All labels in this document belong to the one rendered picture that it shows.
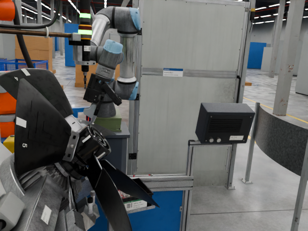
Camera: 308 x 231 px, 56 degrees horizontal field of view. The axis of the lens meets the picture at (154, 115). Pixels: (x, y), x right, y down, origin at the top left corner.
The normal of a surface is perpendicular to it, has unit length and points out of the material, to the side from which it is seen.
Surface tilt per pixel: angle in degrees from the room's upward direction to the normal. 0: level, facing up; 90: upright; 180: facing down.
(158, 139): 90
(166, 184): 90
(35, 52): 90
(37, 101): 72
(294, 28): 90
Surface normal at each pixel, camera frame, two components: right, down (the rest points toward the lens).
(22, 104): 0.95, -0.22
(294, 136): -0.95, 0.03
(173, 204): 0.18, 0.24
